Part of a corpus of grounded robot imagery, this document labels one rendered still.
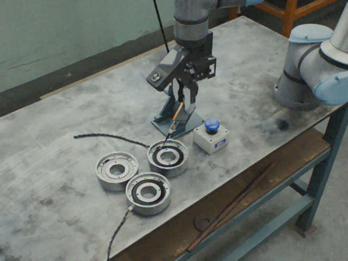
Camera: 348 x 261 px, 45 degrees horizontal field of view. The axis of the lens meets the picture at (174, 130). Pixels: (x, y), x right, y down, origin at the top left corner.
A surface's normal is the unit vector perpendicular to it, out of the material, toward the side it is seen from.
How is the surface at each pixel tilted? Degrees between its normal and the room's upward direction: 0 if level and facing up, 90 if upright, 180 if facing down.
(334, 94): 97
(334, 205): 0
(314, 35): 8
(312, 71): 77
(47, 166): 0
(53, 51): 90
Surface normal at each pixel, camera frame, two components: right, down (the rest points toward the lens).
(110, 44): 0.62, 0.52
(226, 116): -0.01, -0.74
